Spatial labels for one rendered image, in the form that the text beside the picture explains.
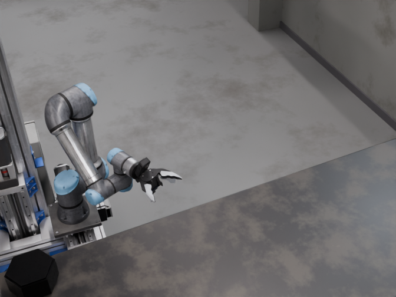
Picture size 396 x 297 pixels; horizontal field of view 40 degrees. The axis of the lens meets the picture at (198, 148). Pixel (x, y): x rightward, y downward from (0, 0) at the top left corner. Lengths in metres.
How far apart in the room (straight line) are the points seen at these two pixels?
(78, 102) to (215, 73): 3.49
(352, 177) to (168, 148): 3.41
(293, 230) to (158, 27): 5.60
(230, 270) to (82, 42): 5.56
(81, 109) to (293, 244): 1.38
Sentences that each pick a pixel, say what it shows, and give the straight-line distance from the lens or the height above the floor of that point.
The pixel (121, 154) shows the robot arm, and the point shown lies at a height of 1.47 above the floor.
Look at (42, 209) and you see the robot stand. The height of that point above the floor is 1.00.
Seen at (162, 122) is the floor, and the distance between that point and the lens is 5.00.
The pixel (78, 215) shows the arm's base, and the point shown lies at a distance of 2.63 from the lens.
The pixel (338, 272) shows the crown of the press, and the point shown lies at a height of 2.00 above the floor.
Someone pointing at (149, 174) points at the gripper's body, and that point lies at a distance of 2.19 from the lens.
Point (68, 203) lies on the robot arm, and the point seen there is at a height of 1.16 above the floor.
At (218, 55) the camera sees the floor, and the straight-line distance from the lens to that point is 6.04.
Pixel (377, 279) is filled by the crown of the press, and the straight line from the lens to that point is 1.17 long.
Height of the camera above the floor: 2.89
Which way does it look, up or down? 38 degrees down
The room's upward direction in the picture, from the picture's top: 2 degrees counter-clockwise
